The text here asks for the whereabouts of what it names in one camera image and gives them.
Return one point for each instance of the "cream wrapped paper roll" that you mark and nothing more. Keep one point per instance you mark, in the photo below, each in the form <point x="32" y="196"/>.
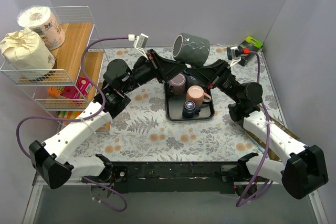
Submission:
<point x="26" y="51"/>

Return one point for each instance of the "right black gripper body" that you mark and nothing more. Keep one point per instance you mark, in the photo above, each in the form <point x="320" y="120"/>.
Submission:
<point x="219" y="74"/>

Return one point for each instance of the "black rectangular tray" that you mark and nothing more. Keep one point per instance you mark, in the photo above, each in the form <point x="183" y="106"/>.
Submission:
<point x="174" y="106"/>

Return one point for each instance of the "brown coffee bag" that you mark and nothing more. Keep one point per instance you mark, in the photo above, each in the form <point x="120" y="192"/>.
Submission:
<point x="281" y="141"/>

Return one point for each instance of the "black green box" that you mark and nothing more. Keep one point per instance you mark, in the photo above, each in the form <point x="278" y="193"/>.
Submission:
<point x="251" y="44"/>

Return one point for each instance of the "white toilet paper roll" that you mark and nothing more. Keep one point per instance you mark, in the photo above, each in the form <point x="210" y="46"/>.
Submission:
<point x="43" y="21"/>

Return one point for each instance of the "white wire shelf rack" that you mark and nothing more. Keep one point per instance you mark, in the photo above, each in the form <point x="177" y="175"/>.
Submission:
<point x="79" y="27"/>

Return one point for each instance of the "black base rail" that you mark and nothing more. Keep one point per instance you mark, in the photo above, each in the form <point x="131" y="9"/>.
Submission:
<point x="143" y="177"/>

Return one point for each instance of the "floral table mat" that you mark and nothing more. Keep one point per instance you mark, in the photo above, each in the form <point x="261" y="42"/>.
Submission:
<point x="142" y="132"/>

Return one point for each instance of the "orange snack packet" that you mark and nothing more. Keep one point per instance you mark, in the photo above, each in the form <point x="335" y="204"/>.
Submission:
<point x="56" y="91"/>

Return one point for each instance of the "small dark blue mug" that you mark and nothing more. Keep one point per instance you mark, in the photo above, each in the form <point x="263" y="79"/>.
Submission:
<point x="190" y="110"/>

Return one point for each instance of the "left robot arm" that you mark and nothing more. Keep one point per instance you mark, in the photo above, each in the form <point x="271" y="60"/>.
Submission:
<point x="52" y="158"/>

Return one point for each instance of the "dark grey mug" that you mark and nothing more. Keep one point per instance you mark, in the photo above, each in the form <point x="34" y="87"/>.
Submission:
<point x="190" y="49"/>

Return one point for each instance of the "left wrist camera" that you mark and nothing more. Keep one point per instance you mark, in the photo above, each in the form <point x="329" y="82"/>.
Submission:
<point x="139" y="42"/>

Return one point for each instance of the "pink snack box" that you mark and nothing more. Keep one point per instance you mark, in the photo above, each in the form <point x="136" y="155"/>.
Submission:
<point x="79" y="91"/>

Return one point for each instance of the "purple mug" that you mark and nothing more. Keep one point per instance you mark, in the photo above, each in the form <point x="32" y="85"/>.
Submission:
<point x="177" y="85"/>

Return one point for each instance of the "colourful sponge pack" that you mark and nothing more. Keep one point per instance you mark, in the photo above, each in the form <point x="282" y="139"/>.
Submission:
<point x="68" y="114"/>

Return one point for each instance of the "pink mug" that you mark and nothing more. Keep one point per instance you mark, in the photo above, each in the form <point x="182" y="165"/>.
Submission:
<point x="198" y="95"/>

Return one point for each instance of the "grey-blue faceted mug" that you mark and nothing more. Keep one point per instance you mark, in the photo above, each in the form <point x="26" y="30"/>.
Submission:
<point x="191" y="81"/>

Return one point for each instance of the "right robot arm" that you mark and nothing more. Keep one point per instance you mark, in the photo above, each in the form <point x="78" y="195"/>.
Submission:
<point x="301" y="169"/>

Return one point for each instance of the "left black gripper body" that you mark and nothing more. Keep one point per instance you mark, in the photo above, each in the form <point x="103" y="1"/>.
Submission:
<point x="156" y="65"/>

